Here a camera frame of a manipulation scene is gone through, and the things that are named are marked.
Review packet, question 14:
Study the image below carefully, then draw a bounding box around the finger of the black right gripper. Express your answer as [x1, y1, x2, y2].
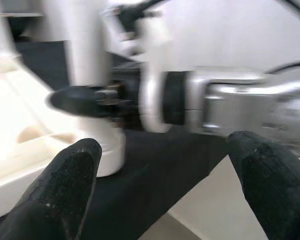
[47, 84, 111, 119]

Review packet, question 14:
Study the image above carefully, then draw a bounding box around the white plastic table leg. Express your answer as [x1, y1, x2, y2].
[69, 0, 114, 132]
[0, 0, 19, 58]

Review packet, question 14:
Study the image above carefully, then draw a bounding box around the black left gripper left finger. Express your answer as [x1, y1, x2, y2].
[0, 137, 103, 240]

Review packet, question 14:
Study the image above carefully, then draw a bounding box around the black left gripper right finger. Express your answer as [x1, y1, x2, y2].
[226, 131, 300, 240]

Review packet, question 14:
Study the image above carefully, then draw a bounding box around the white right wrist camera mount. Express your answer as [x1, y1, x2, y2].
[101, 0, 174, 134]

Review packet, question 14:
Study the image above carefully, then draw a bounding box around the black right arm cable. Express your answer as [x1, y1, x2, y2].
[139, 0, 300, 76]

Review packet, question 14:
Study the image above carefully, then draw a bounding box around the black tablecloth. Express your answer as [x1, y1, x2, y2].
[14, 39, 229, 240]

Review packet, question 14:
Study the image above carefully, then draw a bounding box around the white plastic table top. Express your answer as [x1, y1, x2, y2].
[0, 53, 127, 221]

